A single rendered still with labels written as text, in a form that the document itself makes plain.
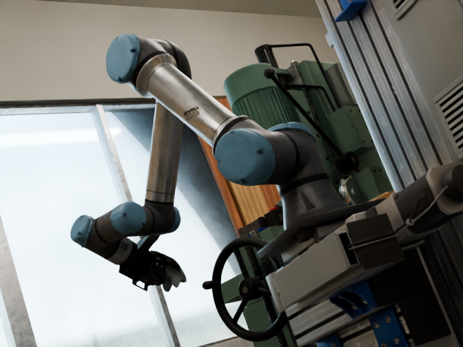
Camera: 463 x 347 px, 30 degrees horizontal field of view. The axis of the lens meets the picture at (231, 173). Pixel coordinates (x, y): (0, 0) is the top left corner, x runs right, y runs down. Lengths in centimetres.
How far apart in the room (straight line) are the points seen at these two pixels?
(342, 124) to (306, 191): 97
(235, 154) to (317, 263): 33
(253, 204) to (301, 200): 246
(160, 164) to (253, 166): 44
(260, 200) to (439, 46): 281
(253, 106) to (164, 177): 64
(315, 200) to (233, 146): 22
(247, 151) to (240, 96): 98
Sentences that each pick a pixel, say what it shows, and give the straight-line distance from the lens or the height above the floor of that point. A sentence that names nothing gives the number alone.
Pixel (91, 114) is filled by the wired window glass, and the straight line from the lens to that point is 429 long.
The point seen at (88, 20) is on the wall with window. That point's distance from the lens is 451.
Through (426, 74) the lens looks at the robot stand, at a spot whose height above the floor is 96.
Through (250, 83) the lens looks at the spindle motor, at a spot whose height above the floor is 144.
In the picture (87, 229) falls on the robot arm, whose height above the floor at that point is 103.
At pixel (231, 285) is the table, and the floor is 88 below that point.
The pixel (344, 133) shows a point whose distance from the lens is 280.
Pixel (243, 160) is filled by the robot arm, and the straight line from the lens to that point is 177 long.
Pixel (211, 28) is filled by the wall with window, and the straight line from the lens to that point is 498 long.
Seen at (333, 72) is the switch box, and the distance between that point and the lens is 296.
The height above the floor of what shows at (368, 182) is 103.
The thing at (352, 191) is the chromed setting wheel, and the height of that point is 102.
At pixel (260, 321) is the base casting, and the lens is 263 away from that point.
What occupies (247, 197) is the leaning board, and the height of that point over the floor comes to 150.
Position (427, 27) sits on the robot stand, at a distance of 165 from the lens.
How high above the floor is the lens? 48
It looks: 16 degrees up
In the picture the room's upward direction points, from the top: 20 degrees counter-clockwise
